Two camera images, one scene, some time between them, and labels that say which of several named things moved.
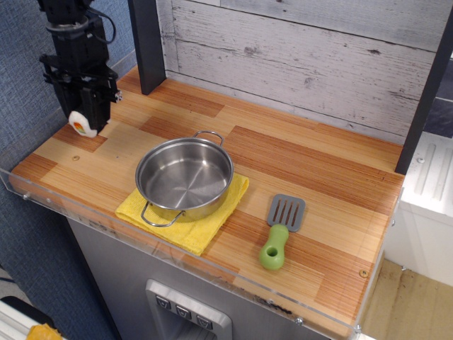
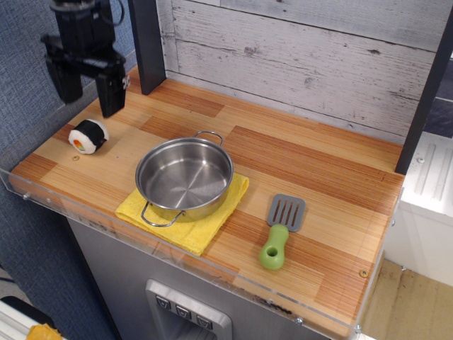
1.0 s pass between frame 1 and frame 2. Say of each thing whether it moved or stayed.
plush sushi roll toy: moved
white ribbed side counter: stayed
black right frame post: stayed
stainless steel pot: stayed
